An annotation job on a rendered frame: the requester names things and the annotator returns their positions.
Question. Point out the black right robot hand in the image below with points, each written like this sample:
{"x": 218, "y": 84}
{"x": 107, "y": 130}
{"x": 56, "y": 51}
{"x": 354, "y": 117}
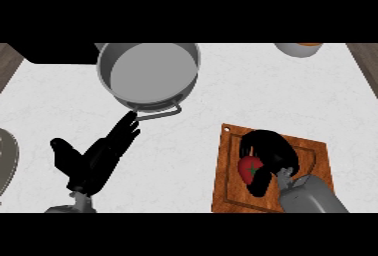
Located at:
{"x": 271, "y": 146}

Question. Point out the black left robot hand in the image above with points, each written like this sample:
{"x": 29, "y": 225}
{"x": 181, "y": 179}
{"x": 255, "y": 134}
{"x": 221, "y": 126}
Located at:
{"x": 100, "y": 160}

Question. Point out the red tomato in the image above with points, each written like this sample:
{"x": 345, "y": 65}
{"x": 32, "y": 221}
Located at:
{"x": 249, "y": 168}

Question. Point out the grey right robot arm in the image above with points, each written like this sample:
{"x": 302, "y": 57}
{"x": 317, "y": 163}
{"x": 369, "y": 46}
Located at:
{"x": 307, "y": 195}

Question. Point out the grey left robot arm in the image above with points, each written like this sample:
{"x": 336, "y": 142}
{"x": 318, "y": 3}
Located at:
{"x": 75, "y": 204}

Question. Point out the brown wooden cutting board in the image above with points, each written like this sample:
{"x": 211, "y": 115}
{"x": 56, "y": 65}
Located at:
{"x": 228, "y": 186}

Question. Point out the grey metal pot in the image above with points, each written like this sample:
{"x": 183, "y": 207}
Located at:
{"x": 147, "y": 75}

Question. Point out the grey oval plate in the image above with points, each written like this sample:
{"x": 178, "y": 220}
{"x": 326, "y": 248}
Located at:
{"x": 5, "y": 163}

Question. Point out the grey bowl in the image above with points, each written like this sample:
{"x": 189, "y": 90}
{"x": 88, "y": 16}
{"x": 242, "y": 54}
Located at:
{"x": 298, "y": 49}

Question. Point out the black appliance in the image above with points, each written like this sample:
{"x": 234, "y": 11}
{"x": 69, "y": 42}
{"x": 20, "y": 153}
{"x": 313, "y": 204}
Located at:
{"x": 59, "y": 52}

